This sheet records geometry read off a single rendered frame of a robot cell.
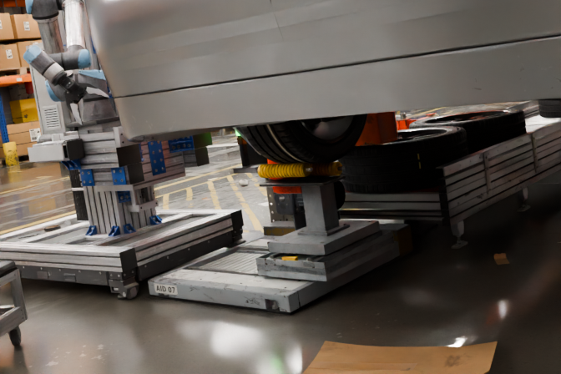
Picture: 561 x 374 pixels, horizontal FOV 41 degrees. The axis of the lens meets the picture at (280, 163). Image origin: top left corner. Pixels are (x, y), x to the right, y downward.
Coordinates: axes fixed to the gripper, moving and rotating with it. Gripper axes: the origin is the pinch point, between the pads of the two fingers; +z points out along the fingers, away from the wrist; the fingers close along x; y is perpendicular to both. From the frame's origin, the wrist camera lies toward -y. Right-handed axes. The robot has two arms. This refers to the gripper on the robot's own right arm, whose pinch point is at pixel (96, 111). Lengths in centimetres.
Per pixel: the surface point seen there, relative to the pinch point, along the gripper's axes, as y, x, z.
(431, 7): -161, -51, 58
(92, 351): -11, 67, 61
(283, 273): 2, -2, 98
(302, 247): -2, -15, 97
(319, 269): -13, -12, 105
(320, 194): 3, -37, 89
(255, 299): -4, 13, 96
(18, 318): 7, 79, 33
